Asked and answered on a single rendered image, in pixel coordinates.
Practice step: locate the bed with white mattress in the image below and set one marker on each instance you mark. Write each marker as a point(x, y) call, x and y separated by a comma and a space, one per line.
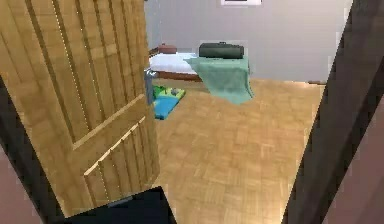
point(170, 64)

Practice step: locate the brown round object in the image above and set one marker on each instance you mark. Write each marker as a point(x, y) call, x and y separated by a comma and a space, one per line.
point(166, 49)

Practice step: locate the light wooden room door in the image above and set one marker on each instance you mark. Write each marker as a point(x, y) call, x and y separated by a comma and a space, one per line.
point(76, 100)

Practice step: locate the blue green floor cloth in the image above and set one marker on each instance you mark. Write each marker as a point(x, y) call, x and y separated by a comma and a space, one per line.
point(166, 101)

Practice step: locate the green blanket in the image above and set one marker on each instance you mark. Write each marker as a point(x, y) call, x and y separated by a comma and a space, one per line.
point(226, 78)

